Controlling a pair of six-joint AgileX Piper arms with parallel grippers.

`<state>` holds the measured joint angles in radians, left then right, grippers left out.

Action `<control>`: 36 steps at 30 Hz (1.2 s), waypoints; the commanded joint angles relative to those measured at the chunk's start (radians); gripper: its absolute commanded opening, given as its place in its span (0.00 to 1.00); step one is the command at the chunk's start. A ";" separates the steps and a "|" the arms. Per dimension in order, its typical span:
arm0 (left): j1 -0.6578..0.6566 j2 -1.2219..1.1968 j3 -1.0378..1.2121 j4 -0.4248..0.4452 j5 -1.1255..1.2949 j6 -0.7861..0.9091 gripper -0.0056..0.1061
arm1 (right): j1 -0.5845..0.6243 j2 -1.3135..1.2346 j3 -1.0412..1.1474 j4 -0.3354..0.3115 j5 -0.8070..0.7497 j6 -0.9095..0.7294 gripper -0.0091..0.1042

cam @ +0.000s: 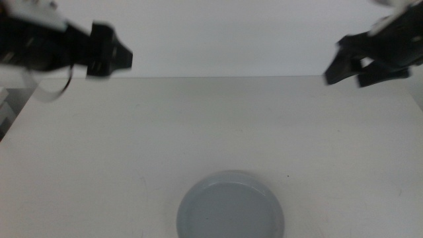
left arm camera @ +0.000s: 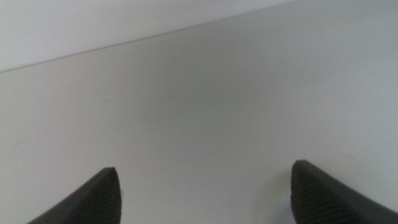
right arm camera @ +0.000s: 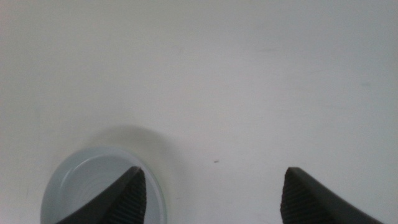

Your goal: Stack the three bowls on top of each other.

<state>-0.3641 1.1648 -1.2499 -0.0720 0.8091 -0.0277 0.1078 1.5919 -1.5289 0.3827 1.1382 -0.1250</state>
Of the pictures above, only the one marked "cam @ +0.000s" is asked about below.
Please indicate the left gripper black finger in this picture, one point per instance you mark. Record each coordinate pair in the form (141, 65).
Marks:
(115, 54)
(97, 71)

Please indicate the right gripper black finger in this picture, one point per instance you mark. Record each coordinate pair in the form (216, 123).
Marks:
(380, 76)
(343, 61)

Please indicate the grey shallow bowl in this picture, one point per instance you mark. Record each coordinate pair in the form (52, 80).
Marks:
(229, 208)

